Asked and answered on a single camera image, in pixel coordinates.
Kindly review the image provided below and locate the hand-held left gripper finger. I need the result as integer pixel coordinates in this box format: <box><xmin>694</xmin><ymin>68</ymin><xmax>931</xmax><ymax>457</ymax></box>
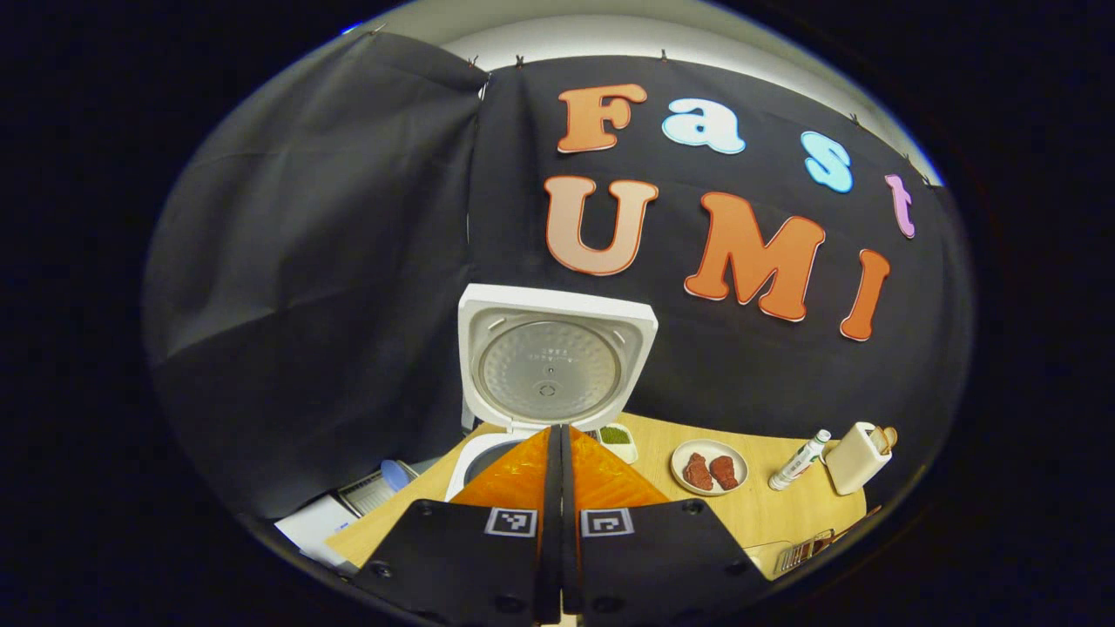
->
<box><xmin>562</xmin><ymin>425</ymin><xmax>772</xmax><ymax>621</ymax></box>
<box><xmin>353</xmin><ymin>425</ymin><xmax>563</xmax><ymax>626</ymax></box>

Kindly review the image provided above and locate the white rice cooker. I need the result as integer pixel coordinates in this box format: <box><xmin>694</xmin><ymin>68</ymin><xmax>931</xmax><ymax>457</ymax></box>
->
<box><xmin>446</xmin><ymin>283</ymin><xmax>659</xmax><ymax>502</ymax></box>

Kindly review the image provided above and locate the metal wire chopstick holder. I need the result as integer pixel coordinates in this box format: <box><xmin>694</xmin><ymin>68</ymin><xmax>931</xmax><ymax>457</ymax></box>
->
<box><xmin>774</xmin><ymin>529</ymin><xmax>837</xmax><ymax>576</ymax></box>

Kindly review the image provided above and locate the clear rice container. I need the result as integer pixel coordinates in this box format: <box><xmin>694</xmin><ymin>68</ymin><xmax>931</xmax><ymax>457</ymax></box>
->
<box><xmin>745</xmin><ymin>540</ymin><xmax>794</xmax><ymax>580</ymax></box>

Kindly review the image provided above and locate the white divided condiment dish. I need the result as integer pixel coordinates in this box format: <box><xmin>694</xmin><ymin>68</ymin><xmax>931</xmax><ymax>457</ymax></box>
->
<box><xmin>598</xmin><ymin>423</ymin><xmax>639</xmax><ymax>464</ymax></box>

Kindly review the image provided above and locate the white round plate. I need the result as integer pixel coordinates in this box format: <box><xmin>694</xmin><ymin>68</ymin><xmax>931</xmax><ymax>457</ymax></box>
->
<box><xmin>671</xmin><ymin>439</ymin><xmax>749</xmax><ymax>497</ymax></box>

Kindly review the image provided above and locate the white box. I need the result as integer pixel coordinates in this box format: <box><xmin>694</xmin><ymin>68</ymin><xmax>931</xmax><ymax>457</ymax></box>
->
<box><xmin>274</xmin><ymin>492</ymin><xmax>362</xmax><ymax>567</ymax></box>

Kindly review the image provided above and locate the white drink bottle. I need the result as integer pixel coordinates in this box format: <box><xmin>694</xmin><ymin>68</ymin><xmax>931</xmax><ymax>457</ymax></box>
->
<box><xmin>768</xmin><ymin>429</ymin><xmax>832</xmax><ymax>491</ymax></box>

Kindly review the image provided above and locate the white toaster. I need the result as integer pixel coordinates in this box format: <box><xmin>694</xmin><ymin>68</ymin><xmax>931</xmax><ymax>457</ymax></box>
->
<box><xmin>824</xmin><ymin>422</ymin><xmax>898</xmax><ymax>496</ymax></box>

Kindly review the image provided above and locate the black backdrop cloth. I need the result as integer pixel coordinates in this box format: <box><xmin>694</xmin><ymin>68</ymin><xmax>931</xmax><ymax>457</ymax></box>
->
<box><xmin>142</xmin><ymin>30</ymin><xmax>975</xmax><ymax>523</ymax></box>

